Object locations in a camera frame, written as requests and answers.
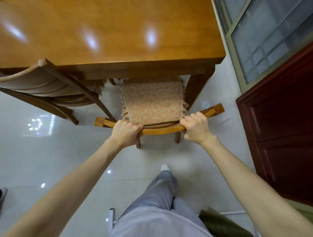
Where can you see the person's left hand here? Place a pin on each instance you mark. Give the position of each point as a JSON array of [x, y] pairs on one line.
[[125, 135]]

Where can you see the person's right hand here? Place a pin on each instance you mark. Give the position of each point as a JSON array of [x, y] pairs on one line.
[[196, 129]]

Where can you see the person's right fingers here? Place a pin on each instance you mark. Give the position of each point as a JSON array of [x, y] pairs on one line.
[[193, 118]]

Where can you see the person's left fingers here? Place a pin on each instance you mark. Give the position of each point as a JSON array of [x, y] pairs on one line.
[[130, 124]]

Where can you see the wooden chair with curved backrest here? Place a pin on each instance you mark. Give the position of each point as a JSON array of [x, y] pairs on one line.
[[160, 131]]

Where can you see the person's right forearm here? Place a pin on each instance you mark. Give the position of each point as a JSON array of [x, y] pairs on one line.
[[249, 190]]

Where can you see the person's left forearm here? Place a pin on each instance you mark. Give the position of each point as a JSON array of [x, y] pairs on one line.
[[66, 190]]

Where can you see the floral pink seat cushion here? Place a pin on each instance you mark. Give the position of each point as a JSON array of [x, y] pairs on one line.
[[152, 101]]

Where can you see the white shoe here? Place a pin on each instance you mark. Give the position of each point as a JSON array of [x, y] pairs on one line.
[[165, 168]]

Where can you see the grey trousers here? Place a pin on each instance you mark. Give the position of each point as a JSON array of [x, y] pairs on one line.
[[156, 195]]

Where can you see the dark red wooden cabinet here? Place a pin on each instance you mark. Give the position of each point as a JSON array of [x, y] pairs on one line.
[[283, 117]]

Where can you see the wooden dining table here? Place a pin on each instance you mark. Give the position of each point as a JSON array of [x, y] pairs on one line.
[[117, 31]]

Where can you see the white shirt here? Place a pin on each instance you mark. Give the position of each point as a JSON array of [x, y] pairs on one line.
[[156, 224]]

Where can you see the metal framed window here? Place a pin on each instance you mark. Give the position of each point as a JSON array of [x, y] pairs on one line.
[[266, 36]]

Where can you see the olive green bag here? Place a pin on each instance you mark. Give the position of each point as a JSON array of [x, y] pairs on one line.
[[220, 225]]

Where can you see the wooden chair with slatted backrest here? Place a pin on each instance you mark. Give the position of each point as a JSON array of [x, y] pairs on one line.
[[27, 81]]

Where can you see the white metal frame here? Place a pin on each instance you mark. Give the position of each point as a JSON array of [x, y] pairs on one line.
[[111, 218]]

